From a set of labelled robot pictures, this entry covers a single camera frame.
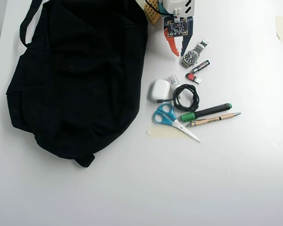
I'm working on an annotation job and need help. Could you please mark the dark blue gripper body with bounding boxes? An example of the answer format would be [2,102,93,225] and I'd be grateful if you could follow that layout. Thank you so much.
[164,15,194,37]

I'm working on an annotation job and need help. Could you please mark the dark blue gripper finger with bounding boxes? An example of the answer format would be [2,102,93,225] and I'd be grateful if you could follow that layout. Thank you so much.
[180,35,194,57]

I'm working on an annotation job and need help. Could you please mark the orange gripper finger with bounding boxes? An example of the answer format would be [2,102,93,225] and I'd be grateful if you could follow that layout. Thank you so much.
[164,27,181,57]

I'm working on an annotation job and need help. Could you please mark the black braided usbc cable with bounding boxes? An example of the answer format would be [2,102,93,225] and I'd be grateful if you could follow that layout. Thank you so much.
[156,83,200,113]

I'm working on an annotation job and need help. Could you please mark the black fabric bag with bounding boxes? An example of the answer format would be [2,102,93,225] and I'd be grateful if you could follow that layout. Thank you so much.
[6,0,149,168]

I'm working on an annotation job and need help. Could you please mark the silver metal wristwatch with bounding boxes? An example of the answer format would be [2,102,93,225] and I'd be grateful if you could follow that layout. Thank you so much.
[181,39,209,69]

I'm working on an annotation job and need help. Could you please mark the black and red battery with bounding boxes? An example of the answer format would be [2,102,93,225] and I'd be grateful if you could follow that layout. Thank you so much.
[191,59,211,74]

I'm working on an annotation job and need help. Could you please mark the red and silver usb stick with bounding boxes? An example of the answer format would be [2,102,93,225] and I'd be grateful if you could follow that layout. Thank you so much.
[185,73,202,85]

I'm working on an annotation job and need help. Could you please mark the yellow perforated plastic plate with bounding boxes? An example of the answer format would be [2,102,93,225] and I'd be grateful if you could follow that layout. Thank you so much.
[143,0,161,25]

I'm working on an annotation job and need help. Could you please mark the small white dropper bottle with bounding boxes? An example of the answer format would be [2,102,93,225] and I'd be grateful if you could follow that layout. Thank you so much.
[167,74,185,100]

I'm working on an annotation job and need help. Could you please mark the white earbuds case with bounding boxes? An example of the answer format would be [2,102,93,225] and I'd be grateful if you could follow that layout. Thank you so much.
[148,79,172,103]

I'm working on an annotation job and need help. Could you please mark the black marker with green cap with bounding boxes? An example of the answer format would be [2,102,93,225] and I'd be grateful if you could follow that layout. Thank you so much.
[180,102,233,123]

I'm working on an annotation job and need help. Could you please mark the wooden ballpoint pen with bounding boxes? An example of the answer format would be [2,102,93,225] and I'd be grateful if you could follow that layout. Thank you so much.
[186,112,242,128]

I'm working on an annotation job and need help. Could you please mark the beige masking tape strip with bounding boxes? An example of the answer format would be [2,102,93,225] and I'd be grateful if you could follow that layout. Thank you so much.
[147,125,192,140]
[275,16,283,45]

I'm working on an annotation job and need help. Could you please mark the bare camera circuit board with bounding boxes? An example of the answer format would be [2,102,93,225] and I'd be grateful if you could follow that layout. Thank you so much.
[164,16,189,39]

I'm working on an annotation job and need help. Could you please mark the thin black camera wire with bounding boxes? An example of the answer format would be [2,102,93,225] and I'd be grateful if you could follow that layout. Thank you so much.
[143,0,178,17]

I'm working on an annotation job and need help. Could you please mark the blue handled scissors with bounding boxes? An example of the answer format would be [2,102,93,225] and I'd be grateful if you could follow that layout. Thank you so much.
[152,103,202,144]

